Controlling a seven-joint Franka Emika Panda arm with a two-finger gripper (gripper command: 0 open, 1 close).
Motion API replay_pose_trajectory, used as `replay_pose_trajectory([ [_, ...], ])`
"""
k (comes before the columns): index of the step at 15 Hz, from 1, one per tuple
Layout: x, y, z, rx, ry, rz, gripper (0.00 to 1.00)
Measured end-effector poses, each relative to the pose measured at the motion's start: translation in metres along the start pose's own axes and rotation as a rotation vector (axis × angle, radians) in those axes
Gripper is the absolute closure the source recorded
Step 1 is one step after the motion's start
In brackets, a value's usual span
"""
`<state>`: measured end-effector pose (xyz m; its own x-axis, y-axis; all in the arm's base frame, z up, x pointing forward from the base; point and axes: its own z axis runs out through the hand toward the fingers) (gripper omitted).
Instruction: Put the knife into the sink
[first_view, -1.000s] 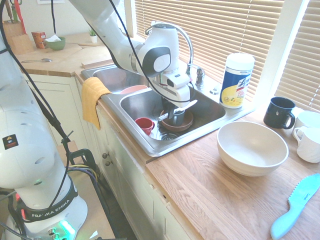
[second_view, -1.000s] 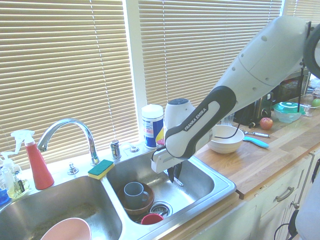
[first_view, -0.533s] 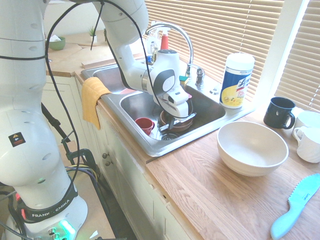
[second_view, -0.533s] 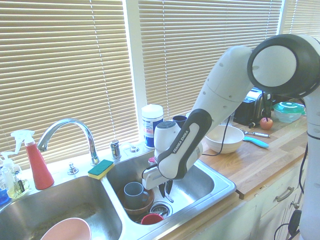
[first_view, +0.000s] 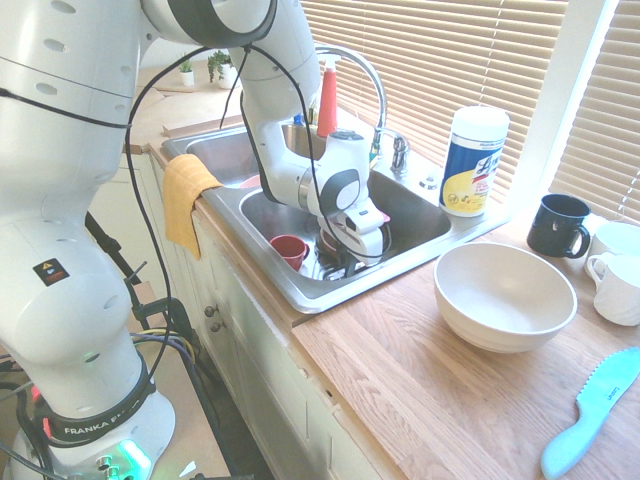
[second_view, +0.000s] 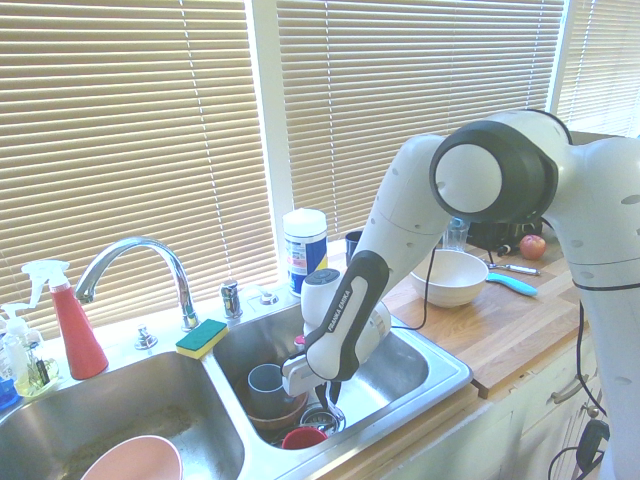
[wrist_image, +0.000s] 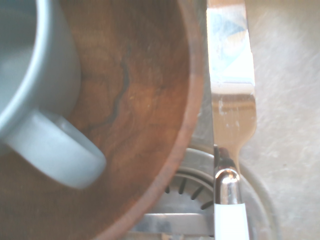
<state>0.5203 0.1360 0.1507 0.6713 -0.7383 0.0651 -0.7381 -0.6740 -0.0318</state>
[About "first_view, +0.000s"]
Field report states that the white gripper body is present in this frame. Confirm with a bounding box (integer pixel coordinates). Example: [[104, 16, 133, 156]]
[[341, 199, 389, 268]]

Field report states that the stainless steel double sink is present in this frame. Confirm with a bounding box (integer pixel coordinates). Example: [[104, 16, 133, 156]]
[[160, 122, 511, 315]]

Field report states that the teal serrated plastic knife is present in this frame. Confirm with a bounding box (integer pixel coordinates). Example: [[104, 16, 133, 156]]
[[540, 346, 640, 480]]

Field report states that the brown wooden bowl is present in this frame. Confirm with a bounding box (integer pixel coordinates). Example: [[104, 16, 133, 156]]
[[318, 227, 351, 255]]

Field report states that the red mug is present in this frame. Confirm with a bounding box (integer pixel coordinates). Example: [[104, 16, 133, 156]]
[[269, 234, 310, 274]]

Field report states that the Lysol wipes canister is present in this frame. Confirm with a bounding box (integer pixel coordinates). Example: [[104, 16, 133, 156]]
[[438, 105, 512, 219]]

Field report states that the white kitchen cabinet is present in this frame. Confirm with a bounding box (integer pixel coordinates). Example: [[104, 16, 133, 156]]
[[148, 149, 396, 480]]

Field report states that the red spray bottle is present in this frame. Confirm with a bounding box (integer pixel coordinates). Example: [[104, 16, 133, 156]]
[[316, 58, 342, 139]]

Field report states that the large white bowl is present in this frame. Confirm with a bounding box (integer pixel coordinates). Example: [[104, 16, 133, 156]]
[[433, 243, 580, 355]]

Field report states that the chrome gooseneck faucet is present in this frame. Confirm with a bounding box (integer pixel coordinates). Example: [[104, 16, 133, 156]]
[[314, 43, 401, 151]]

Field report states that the yellow dish cloth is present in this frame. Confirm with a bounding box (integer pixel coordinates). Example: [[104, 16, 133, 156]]
[[162, 153, 225, 261]]

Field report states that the black mug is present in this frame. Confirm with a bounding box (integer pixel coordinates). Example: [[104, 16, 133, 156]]
[[526, 193, 593, 260]]

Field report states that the wide beige window blind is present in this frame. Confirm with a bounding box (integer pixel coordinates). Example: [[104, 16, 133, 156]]
[[298, 0, 572, 206]]

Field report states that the trailing potted green plant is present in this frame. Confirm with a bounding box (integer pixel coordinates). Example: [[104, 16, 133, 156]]
[[206, 48, 239, 91]]

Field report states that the white mug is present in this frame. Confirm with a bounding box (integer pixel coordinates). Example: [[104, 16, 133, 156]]
[[589, 221, 640, 259], [584, 251, 640, 328]]

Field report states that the narrow beige window blind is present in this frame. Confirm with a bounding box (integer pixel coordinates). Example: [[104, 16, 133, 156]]
[[548, 0, 640, 226]]

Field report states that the chrome faucet handle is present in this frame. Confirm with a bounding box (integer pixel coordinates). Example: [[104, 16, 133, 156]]
[[389, 133, 412, 176]]

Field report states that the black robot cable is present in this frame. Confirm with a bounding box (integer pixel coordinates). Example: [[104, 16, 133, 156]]
[[0, 43, 331, 381]]

